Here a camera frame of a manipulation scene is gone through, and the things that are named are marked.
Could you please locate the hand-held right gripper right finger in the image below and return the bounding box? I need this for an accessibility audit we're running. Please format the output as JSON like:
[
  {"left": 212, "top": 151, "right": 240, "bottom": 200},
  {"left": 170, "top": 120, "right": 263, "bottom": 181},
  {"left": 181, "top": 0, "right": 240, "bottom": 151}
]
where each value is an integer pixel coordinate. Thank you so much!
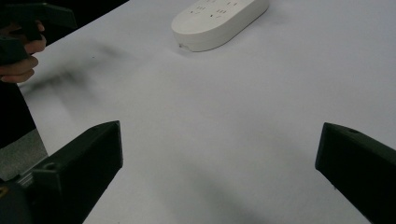
[{"left": 315, "top": 121, "right": 396, "bottom": 224}]

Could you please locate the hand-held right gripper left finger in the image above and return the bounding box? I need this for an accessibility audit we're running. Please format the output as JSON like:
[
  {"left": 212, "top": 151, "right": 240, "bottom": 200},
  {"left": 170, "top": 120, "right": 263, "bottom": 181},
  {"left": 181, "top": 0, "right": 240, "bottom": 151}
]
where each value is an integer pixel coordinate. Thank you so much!
[{"left": 30, "top": 120, "right": 124, "bottom": 224}]

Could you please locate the white power strip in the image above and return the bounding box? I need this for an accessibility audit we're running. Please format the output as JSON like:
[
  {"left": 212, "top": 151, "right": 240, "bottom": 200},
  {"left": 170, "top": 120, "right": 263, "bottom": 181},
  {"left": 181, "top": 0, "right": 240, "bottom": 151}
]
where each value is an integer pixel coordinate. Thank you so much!
[{"left": 170, "top": 0, "right": 270, "bottom": 53}]

